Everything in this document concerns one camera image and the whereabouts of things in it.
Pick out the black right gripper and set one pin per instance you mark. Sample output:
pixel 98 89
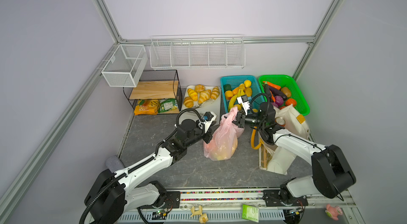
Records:
pixel 240 115

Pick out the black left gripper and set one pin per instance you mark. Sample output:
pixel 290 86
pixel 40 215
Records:
pixel 208 135

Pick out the red cola can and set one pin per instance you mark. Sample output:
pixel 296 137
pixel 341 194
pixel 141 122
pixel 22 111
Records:
pixel 280 121

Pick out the pink plastic grocery bag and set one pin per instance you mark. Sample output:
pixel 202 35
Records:
pixel 225 138

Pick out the white canvas tote bag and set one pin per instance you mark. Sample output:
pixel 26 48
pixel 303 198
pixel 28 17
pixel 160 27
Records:
pixel 276 159

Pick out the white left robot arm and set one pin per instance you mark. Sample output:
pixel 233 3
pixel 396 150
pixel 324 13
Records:
pixel 114 193

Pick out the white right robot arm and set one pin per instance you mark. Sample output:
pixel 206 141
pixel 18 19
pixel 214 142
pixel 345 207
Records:
pixel 331 172

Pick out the teal plastic basket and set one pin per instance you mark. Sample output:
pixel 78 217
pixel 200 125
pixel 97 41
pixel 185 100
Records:
pixel 235 81

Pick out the small purple onion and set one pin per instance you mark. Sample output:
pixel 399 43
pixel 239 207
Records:
pixel 279 101

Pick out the dark green cucumber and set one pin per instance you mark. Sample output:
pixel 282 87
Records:
pixel 268 93

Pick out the long dark eggplant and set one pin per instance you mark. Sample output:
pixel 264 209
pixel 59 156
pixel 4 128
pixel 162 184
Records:
pixel 277 92

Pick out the orange bell pepper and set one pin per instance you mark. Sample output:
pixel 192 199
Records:
pixel 291 101

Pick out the white bread tray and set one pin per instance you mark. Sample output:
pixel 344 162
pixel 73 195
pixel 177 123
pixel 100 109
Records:
pixel 191 115

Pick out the green snack packet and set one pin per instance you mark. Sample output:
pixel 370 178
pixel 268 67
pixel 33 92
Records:
pixel 168 105

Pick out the orange carrot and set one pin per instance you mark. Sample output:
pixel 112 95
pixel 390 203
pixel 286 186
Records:
pixel 272 85

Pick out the striped croissant bread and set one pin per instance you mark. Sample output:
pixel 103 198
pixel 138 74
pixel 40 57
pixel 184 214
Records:
pixel 193 94
pixel 204 95
pixel 215 93

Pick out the loose yellow banana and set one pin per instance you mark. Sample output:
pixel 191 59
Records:
pixel 234 98

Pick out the brown potato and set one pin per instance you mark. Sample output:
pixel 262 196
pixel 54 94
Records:
pixel 286 91

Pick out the yellow lemon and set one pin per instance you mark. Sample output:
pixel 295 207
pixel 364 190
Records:
pixel 247 83

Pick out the round bread roll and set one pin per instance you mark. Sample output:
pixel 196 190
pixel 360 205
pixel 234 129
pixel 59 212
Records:
pixel 199 88

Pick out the green plastic basket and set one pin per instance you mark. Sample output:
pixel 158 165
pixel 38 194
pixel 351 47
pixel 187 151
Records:
pixel 286 81

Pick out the orange snack packet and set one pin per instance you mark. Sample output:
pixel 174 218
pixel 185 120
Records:
pixel 147 107

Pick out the dark green avocado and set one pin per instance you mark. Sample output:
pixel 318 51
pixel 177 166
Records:
pixel 227 87

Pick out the white mesh box basket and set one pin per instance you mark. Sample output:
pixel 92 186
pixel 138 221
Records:
pixel 125 66

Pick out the green card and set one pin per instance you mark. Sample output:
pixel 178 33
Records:
pixel 250 213

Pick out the pink toy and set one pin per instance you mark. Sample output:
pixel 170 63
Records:
pixel 333 212

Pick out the black wire shelf rack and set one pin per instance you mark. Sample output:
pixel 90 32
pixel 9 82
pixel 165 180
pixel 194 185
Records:
pixel 156 85

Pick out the white wire wall basket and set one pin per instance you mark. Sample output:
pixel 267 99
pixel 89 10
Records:
pixel 197 51

